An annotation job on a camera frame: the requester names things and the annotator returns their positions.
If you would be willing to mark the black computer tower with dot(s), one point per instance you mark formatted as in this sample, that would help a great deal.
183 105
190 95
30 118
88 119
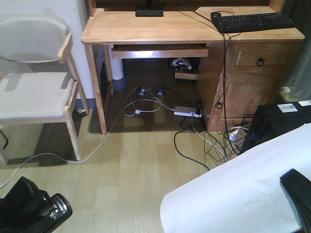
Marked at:
273 120

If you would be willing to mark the black stapler with orange button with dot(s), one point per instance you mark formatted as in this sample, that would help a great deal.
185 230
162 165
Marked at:
48 213

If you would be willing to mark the white power strip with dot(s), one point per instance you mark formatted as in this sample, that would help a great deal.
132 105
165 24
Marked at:
186 112

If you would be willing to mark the black computer monitor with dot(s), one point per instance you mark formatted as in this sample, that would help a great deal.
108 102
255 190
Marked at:
149 9

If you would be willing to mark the white paper sheets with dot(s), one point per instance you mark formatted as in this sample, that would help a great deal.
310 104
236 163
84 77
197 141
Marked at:
243 195

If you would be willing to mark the black keyboard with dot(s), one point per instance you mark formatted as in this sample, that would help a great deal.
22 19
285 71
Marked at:
251 22

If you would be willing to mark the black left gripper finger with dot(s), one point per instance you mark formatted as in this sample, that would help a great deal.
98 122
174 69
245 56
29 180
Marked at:
25 191

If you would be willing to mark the wooden desk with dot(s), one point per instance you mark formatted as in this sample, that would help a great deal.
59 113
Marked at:
236 73

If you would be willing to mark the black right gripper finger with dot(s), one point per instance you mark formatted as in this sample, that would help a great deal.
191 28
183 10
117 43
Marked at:
298 187

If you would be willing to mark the wooden chair grey cushion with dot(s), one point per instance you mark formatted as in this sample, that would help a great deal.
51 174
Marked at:
39 97

